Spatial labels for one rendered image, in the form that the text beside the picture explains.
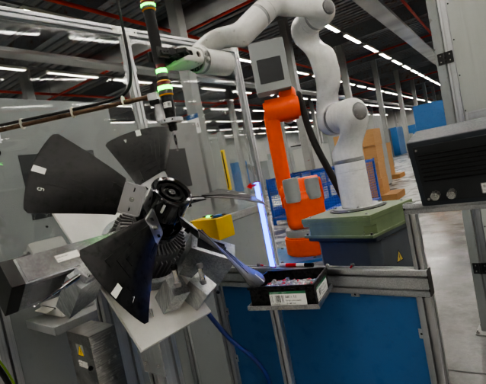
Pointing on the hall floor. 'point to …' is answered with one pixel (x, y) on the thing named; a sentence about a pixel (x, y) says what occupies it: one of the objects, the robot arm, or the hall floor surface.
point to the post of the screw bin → (282, 347)
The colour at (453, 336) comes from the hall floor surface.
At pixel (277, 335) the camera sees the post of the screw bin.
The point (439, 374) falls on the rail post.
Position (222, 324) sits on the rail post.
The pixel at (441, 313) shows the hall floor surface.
